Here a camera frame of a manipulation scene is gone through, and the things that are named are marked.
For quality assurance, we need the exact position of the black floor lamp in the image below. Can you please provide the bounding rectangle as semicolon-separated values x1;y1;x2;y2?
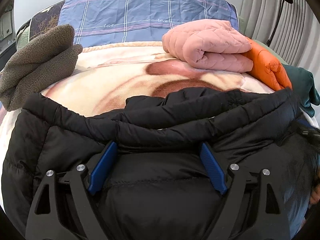
266;0;293;47

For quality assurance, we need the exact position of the cream pink plush blanket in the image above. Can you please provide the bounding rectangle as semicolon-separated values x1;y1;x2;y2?
0;41;276;143

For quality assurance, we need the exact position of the grey curtain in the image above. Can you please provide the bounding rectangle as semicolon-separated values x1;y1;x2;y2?
239;0;319;78

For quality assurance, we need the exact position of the person's right hand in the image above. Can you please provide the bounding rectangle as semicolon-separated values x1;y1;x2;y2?
309;184;320;205

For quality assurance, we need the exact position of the brown fleece garment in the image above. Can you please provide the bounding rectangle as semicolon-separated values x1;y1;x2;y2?
1;24;82;112

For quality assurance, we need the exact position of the orange puffer jacket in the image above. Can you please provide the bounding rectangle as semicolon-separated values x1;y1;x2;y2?
242;38;292;91

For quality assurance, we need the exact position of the black puffer jacket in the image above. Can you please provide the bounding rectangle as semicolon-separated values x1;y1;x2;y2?
1;88;319;239

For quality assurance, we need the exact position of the blue plaid sheet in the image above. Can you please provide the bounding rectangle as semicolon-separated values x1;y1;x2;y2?
58;0;240;47

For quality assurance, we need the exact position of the dark green sweatshirt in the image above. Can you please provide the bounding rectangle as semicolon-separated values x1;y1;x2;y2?
283;64;319;118

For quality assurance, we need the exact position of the green pillow left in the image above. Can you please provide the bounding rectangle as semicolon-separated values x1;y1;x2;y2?
16;25;30;50

